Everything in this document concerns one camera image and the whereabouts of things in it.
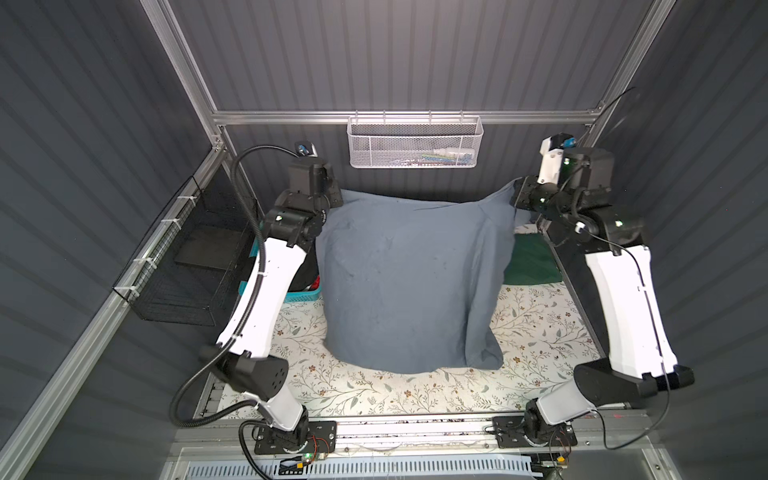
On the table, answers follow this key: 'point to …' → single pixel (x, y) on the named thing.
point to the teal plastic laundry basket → (294, 296)
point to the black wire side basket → (193, 263)
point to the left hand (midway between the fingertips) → (324, 180)
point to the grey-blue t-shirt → (410, 286)
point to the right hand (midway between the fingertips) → (520, 183)
